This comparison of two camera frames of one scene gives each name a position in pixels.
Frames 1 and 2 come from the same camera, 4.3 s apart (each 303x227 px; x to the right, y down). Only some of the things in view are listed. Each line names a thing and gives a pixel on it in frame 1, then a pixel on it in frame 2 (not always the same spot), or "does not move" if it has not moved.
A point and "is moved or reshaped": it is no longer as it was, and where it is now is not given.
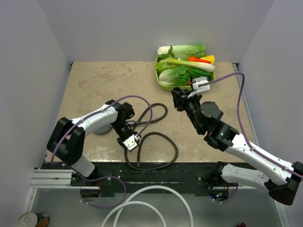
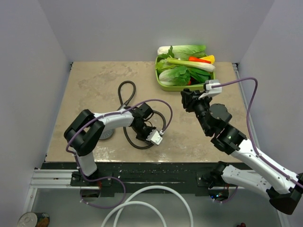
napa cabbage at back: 184,52 does not move
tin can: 34,219 does not move
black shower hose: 130,122 -> 125,134
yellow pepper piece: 210,58 does not move
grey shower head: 104,129 is moved or reshaped
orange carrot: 196,59 does not move
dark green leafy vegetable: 195,73 does not move
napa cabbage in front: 178,76 does not move
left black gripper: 120,142 -> 143,138
